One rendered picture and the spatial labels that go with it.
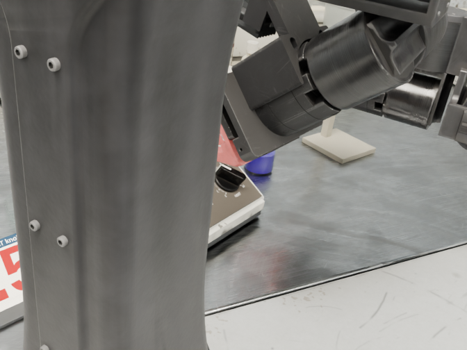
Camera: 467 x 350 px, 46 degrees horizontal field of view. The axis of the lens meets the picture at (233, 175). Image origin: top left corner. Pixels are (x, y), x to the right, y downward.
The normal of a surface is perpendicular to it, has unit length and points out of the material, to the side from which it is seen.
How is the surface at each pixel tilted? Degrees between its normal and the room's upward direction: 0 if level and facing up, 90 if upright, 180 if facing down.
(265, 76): 90
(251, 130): 49
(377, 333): 0
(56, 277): 92
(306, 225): 0
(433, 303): 0
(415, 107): 87
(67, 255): 92
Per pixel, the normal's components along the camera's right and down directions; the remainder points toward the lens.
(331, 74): -0.59, 0.37
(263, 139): 0.67, -0.28
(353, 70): -0.47, 0.55
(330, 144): 0.12, -0.87
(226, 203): 0.50, -0.56
